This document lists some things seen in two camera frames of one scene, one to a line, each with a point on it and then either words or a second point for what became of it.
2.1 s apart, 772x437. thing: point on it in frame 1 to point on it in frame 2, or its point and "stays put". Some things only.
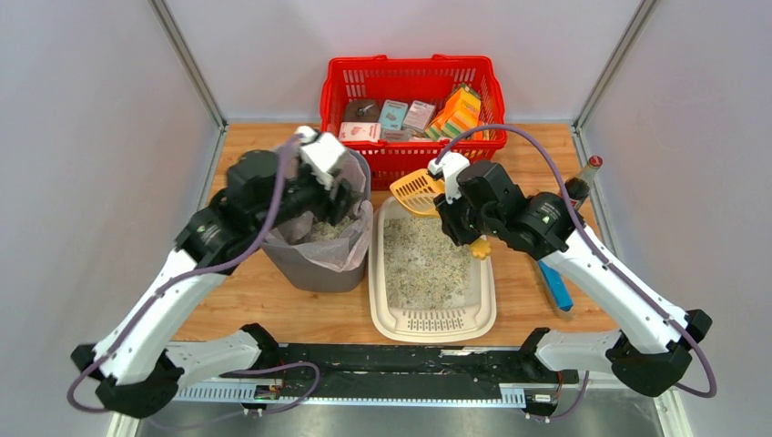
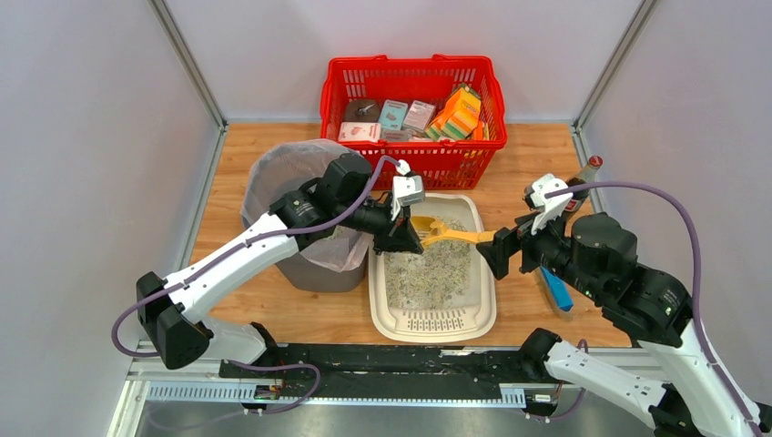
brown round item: (362, 110) stays put
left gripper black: (340, 197) to (390, 223)
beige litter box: (423, 288) stays put
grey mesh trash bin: (299, 273) stays put
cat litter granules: (424, 268) stays put
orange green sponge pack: (462, 112) stays put
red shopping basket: (402, 111) stays put
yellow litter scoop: (420, 190) to (430, 228)
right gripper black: (454, 218) to (517, 244)
